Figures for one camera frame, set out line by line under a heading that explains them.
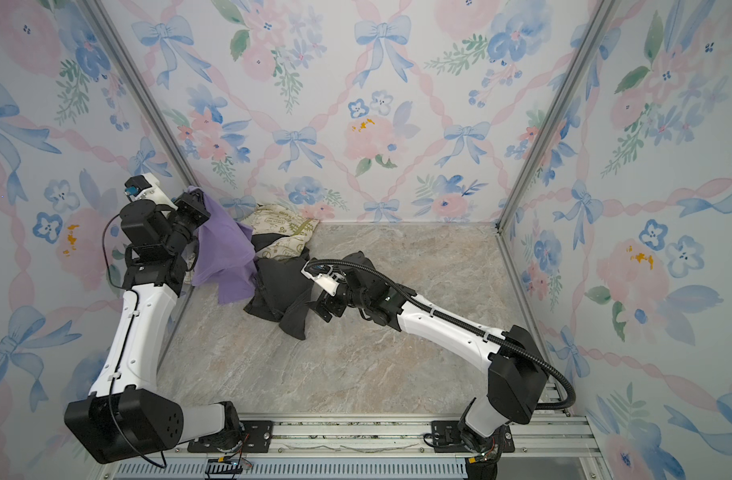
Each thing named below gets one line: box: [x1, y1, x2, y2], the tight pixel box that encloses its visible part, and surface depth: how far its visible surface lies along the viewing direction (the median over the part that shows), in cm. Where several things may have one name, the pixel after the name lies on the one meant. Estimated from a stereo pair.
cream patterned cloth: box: [242, 204, 320, 261], surface depth 112 cm
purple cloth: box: [187, 186, 257, 305], surface depth 85 cm
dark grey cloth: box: [244, 233, 373, 341], surface depth 90 cm
